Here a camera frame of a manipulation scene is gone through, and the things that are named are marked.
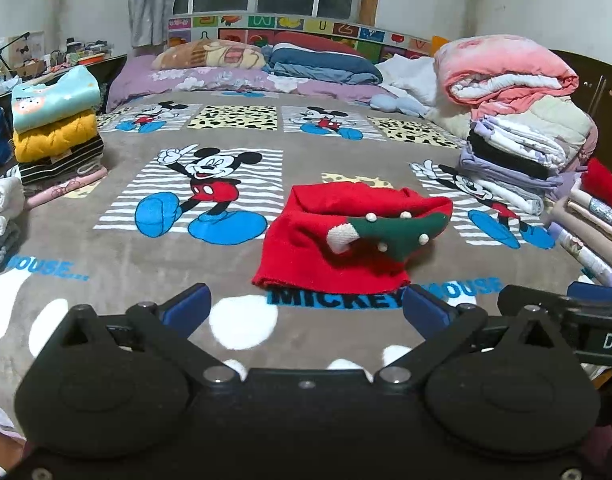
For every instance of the light blue plush pillow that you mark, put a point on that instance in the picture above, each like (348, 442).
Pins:
(398, 105)

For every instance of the white printed folded garment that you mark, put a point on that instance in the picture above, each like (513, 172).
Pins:
(586, 255)

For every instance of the lavender folded garment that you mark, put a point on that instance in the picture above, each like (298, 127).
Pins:
(506, 180)

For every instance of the white folded towel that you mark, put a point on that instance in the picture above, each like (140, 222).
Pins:
(3, 205)

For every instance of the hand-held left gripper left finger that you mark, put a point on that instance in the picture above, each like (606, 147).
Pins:
(188, 302)

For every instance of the dark wooden wardrobe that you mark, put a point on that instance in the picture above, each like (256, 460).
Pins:
(601, 95)

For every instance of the black striped folded garment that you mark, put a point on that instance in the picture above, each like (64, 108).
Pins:
(61, 165)

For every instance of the teal printed sweater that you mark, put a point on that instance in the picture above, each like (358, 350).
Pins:
(56, 97)

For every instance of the grey curtain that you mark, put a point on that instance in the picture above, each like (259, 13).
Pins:
(151, 0)

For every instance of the pink folded garment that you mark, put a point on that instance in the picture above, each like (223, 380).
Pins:
(66, 190)

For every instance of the blue folded quilt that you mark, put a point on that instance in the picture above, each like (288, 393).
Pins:
(321, 67)

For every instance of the grey blue knit cloth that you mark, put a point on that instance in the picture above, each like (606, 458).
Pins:
(1, 252)

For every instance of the purple floral bed sheet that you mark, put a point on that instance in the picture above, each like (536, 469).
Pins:
(196, 82)

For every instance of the red folded garment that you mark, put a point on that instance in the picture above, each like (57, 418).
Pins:
(606, 182)

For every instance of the white floral folded cloth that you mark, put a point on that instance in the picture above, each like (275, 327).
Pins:
(521, 142)

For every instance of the yellow knit sweater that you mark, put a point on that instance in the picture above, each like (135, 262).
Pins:
(53, 140)

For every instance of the silver glitter garment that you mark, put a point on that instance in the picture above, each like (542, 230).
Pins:
(606, 212)

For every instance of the black desk lamp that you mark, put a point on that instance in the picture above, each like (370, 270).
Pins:
(8, 50)

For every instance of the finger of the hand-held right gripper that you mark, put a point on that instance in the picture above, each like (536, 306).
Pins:
(596, 292)
(536, 299)

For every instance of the dark red pillow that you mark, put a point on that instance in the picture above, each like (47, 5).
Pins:
(316, 42)

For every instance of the white crumpled cloth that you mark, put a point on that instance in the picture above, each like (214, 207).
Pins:
(411, 77)

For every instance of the beige folded garment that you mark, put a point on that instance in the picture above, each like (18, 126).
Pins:
(586, 222)

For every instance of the desk clutter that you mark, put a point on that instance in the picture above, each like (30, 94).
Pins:
(76, 50)

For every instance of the dark desk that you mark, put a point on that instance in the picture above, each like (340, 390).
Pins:
(106, 67)

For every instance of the grey cartoon mouse blanket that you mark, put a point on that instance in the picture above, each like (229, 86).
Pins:
(136, 260)

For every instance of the colourful picture headboard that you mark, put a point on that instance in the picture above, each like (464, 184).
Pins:
(306, 25)

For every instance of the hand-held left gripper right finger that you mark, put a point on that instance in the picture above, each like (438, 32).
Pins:
(428, 307)

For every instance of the red knit sweater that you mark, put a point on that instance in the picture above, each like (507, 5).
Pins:
(306, 245)

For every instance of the yellow cartoon pillow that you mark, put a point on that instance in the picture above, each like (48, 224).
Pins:
(211, 55)

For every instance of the cream folded quilt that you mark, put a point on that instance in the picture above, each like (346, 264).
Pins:
(551, 115)

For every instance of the pink folded quilt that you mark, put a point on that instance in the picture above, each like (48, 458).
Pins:
(501, 65)

